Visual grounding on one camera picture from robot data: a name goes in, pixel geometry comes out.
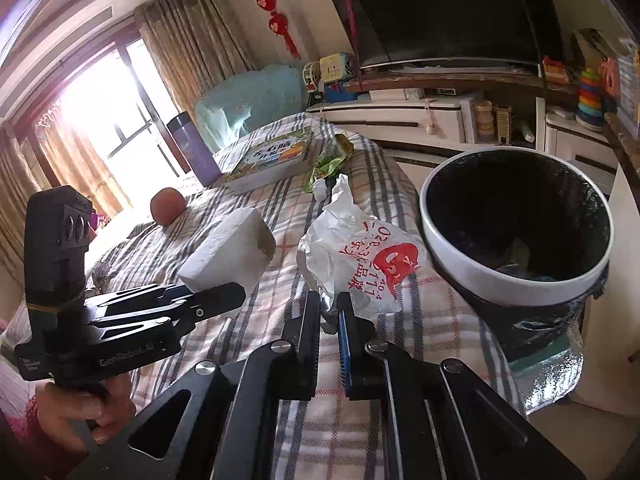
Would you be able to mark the beige window curtain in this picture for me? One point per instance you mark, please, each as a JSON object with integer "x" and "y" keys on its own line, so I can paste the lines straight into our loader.
{"x": 194, "y": 44}

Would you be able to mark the plaid blanket cover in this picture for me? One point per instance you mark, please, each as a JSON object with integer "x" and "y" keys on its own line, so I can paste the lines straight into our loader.
{"x": 328, "y": 437}

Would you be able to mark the black flat television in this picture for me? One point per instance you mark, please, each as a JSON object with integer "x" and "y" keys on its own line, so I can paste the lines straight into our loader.
{"x": 477, "y": 32}

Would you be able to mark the person's left hand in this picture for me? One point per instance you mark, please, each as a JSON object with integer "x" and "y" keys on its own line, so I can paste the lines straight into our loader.
{"x": 57, "y": 408}

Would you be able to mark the orange round fruit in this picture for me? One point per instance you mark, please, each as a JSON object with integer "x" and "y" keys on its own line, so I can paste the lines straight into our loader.
{"x": 166, "y": 206}

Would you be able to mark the white foam block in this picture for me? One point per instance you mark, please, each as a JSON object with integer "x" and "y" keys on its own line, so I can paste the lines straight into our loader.
{"x": 238, "y": 249}

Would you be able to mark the white round trash bin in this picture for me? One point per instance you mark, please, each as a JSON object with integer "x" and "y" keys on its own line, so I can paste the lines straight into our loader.
{"x": 524, "y": 237}

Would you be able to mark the yellow toy phone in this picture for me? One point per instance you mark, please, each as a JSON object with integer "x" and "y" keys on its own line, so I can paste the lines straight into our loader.
{"x": 337, "y": 67}

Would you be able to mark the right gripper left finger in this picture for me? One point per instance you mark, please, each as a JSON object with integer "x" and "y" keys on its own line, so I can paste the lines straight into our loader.
{"x": 217, "y": 421}

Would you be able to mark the white printed plastic bag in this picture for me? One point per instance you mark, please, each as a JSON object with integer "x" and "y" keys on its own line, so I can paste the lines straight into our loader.
{"x": 347, "y": 250}

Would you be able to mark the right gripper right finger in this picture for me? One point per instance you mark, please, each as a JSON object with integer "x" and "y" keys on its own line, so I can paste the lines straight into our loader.
{"x": 440, "y": 421}

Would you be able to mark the green snack bag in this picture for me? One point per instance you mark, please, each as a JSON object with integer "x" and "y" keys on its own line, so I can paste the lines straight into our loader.
{"x": 327, "y": 165}

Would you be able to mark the wooden tv stand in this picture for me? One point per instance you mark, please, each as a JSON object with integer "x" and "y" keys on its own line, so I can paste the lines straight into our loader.
{"x": 624, "y": 146}

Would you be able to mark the children's picture book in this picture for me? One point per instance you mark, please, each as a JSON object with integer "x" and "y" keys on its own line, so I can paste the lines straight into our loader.
{"x": 271, "y": 161}

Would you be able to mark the rainbow stacking ring toy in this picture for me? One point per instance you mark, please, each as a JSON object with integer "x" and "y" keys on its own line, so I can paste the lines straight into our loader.
{"x": 589, "y": 111}

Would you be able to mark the teal covered chair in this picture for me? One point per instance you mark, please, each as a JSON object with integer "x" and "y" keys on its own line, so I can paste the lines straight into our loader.
{"x": 245, "y": 102}

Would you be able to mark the purple thermos bottle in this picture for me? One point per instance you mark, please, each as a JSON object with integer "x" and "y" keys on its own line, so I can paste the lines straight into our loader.
{"x": 194, "y": 149}

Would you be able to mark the red heart wall hanging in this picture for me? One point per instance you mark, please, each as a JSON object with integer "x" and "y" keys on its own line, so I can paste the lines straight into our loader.
{"x": 278, "y": 24}

